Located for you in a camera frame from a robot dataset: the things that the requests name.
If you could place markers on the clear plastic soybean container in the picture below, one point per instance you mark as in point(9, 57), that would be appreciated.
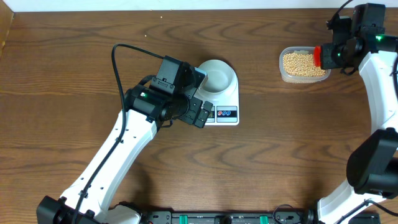
point(297, 79)

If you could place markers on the white digital kitchen scale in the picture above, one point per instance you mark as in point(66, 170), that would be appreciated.
point(225, 110)

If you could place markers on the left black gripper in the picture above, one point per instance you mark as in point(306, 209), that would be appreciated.
point(194, 104)

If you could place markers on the soybeans pile in container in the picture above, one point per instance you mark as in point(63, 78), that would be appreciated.
point(301, 65)

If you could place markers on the red plastic measuring scoop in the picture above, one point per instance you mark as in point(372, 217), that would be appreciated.
point(316, 56)

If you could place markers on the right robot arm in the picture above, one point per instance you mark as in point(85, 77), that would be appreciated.
point(360, 43)

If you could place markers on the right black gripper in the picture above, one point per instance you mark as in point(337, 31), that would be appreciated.
point(327, 61)

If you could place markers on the grey round bowl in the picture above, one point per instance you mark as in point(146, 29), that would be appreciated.
point(221, 77)

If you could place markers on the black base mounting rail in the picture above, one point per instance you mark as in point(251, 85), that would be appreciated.
point(166, 217)

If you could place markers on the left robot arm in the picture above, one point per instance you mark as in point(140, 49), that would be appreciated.
point(145, 110)

